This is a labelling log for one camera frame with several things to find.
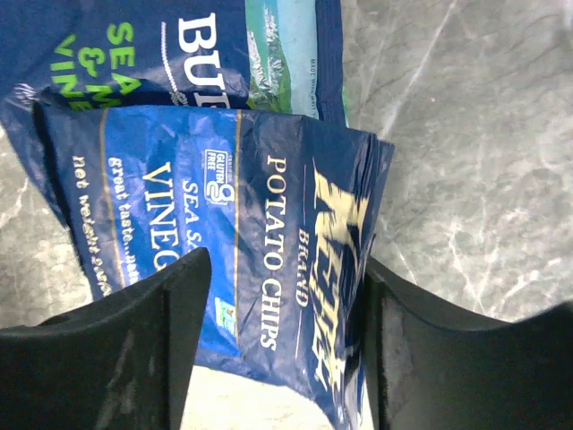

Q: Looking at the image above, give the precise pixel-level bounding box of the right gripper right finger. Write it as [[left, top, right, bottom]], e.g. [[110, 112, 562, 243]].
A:
[[363, 260, 572, 430]]

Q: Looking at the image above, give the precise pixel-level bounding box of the blue Kettle chips bag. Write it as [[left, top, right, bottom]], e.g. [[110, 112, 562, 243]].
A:
[[38, 106, 395, 429]]

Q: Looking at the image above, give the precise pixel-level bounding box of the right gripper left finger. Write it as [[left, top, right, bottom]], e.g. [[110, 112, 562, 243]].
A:
[[1, 248, 211, 429]]

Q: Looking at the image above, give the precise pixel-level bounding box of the blue Burts chips bag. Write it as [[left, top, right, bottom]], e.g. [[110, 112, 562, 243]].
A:
[[1, 1, 346, 221]]

